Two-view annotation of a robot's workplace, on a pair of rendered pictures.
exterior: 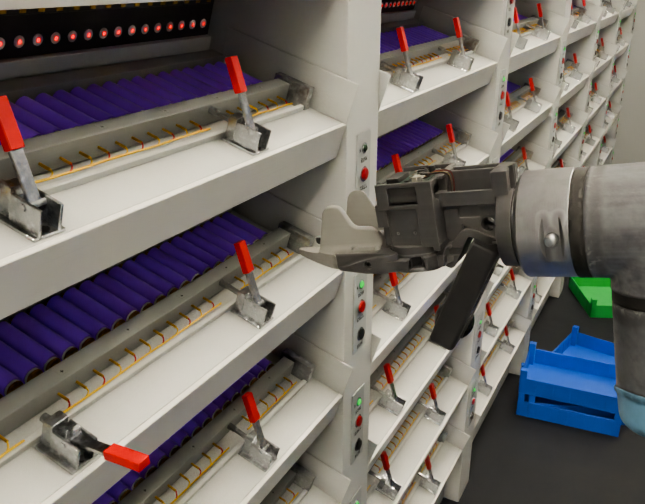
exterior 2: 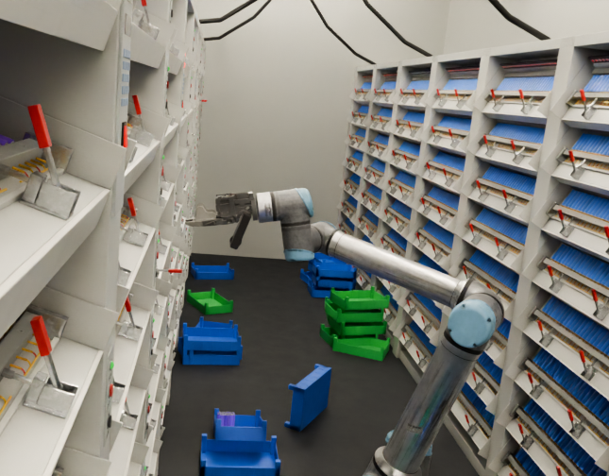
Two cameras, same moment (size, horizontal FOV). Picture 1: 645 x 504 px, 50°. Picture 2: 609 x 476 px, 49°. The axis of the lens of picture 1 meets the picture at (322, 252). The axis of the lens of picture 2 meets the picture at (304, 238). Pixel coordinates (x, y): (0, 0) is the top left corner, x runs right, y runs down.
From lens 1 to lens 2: 1.44 m
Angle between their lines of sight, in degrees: 36
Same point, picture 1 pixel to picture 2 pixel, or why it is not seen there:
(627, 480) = (249, 381)
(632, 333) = (288, 232)
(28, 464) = not seen: hidden behind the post
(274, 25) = not seen: hidden behind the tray
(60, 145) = not seen: hidden behind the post
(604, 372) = (226, 333)
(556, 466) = (212, 382)
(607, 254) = (281, 212)
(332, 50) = (170, 156)
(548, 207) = (266, 201)
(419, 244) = (228, 215)
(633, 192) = (285, 196)
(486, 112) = (179, 184)
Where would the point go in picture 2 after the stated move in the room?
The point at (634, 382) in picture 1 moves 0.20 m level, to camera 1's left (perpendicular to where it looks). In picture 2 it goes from (290, 246) to (231, 248)
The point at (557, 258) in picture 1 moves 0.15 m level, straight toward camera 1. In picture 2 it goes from (269, 214) to (280, 226)
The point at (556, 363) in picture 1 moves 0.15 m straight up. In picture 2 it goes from (198, 333) to (200, 308)
